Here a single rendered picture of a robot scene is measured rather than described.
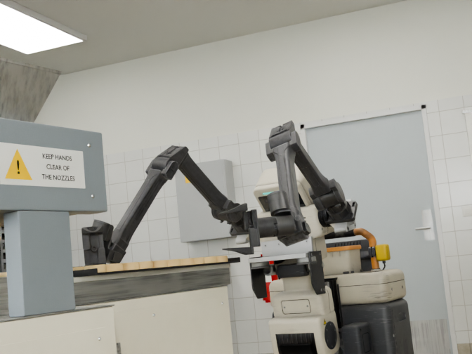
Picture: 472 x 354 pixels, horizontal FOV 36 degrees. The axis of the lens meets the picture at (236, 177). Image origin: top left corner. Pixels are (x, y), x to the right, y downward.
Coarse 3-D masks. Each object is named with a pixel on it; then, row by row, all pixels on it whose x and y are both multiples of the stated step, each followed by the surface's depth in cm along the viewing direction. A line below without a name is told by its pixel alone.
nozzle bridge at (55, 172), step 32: (0, 128) 123; (32, 128) 129; (64, 128) 136; (0, 160) 122; (32, 160) 128; (64, 160) 135; (96, 160) 142; (0, 192) 121; (32, 192) 127; (64, 192) 134; (96, 192) 141; (0, 224) 148; (32, 224) 126; (64, 224) 132; (32, 256) 125; (64, 256) 131; (32, 288) 124; (64, 288) 130
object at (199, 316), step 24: (216, 288) 204; (120, 312) 169; (144, 312) 176; (168, 312) 184; (192, 312) 193; (216, 312) 202; (120, 336) 168; (144, 336) 175; (168, 336) 182; (192, 336) 191; (216, 336) 200
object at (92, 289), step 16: (144, 272) 180; (160, 272) 185; (176, 272) 191; (192, 272) 197; (208, 272) 203; (224, 272) 210; (80, 288) 161; (96, 288) 165; (112, 288) 170; (128, 288) 174; (144, 288) 179; (160, 288) 184; (176, 288) 190; (192, 288) 196
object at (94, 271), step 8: (200, 264) 193; (208, 264) 196; (216, 264) 206; (80, 272) 162; (88, 272) 161; (96, 272) 160; (104, 272) 162; (112, 272) 164; (120, 272) 166; (128, 272) 168
